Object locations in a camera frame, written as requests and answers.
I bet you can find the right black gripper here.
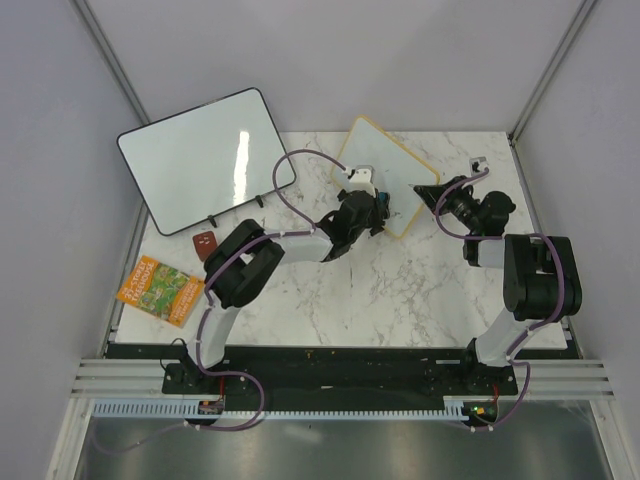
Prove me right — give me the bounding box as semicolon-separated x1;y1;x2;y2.
412;175;481;234

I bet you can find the small yellow-framed whiteboard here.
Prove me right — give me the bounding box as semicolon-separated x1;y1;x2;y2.
337;116;440;239

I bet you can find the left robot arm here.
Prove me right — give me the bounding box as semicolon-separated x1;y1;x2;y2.
166;190;390;393

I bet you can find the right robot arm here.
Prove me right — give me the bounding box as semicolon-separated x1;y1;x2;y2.
413;176;582;395

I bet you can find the large whiteboard black stand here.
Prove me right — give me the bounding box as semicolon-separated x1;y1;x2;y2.
206;195;264;228

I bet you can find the large black-framed whiteboard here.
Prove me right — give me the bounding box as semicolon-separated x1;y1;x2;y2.
117;88;296;236

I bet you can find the brown red cube block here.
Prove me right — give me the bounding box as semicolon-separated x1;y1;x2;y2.
192;230;218;262

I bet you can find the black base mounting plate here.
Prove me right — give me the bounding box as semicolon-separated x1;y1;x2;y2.
106;343;518;398

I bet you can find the orange children's book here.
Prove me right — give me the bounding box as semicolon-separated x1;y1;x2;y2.
116;255;204;328

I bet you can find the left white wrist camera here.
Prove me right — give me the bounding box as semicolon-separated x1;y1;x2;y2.
343;165;377;197

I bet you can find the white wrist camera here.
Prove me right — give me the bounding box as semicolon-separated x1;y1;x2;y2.
343;165;377;197
469;156;489;176

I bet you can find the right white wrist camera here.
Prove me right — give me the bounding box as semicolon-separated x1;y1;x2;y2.
469;156;489;176

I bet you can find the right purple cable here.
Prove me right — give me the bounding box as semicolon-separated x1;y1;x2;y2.
433;167;566;434

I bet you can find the purple cable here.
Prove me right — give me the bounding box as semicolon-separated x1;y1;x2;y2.
92;149;356;455
433;167;566;434

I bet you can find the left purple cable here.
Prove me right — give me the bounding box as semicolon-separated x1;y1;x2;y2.
92;149;356;455

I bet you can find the white slotted cable duct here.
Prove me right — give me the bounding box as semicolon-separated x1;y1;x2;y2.
92;394;474;421

